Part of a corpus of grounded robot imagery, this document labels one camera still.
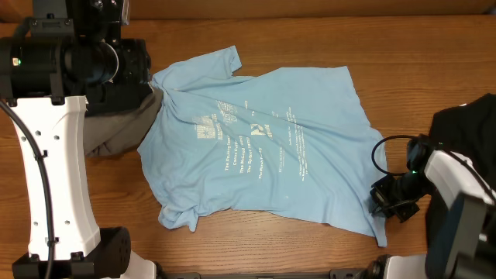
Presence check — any light blue printed t-shirt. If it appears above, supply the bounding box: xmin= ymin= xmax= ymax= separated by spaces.
xmin=138 ymin=46 xmax=387 ymax=246

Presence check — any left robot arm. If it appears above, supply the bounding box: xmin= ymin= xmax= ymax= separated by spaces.
xmin=1 ymin=0 xmax=160 ymax=278

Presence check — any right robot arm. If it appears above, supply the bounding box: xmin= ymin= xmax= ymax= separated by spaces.
xmin=359 ymin=135 xmax=495 ymax=278

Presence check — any folded grey garment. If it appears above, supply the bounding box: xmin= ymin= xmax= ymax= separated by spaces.
xmin=83 ymin=88 xmax=164 ymax=157

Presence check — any black t-shirt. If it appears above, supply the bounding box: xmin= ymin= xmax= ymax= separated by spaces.
xmin=424 ymin=92 xmax=496 ymax=257

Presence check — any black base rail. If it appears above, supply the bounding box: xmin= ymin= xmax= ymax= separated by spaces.
xmin=157 ymin=269 xmax=367 ymax=279

